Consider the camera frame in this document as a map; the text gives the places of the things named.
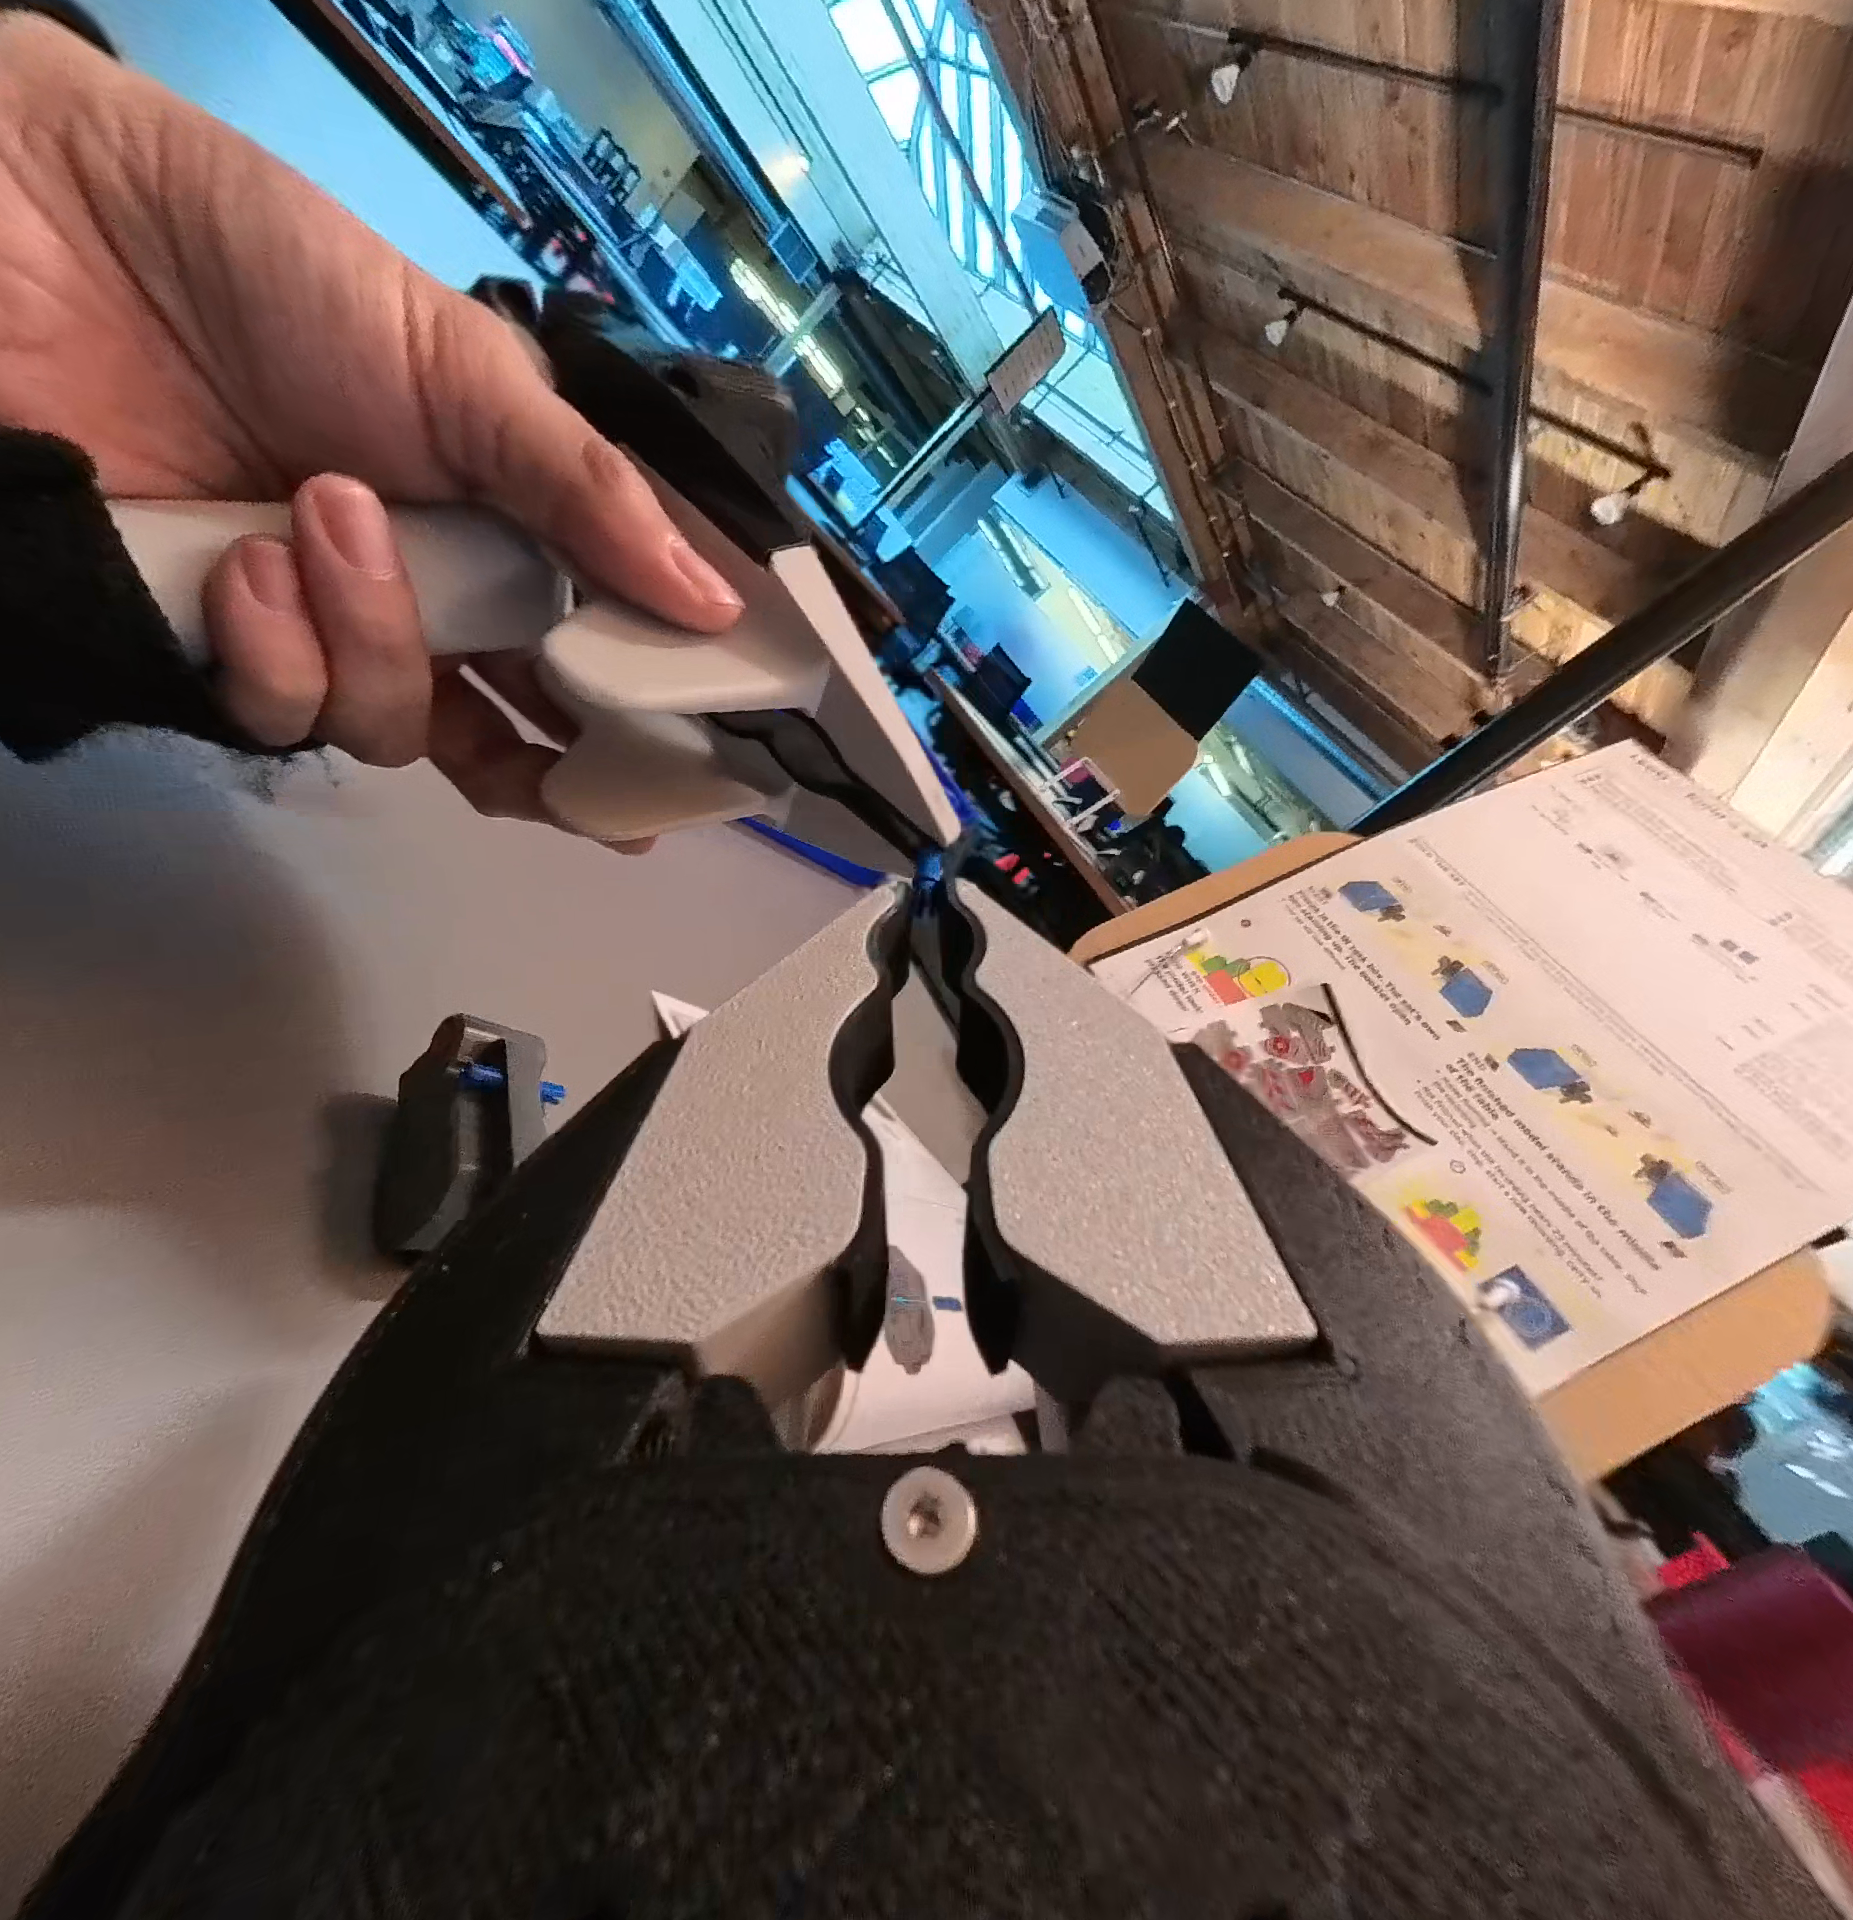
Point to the cardboard board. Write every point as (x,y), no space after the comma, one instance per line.
(1677,1365)

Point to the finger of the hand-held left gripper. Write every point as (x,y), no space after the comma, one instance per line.
(656,781)
(850,661)

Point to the person's left hand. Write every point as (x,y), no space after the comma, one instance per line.
(236,298)

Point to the black pole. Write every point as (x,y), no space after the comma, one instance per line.
(1615,646)

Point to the black and tan board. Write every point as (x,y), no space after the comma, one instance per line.
(1166,689)

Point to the grey toy beam with blue pins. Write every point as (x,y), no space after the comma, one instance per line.
(454,1139)

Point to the clear bag of toy parts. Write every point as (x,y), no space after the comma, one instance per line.
(1302,1078)

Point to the track spot lamp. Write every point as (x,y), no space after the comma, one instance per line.
(1230,72)
(1283,319)
(1613,501)

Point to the printed instruction sheet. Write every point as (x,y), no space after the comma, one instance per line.
(1586,958)

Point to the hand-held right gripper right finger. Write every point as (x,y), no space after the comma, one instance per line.
(1135,1199)

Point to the black thin strip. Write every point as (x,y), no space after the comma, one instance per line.
(1355,1072)

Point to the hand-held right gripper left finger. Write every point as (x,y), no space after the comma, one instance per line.
(716,1199)

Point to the white instruction booklet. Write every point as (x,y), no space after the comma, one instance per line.
(927,1186)

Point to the blue toy pin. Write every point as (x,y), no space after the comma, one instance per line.
(933,878)

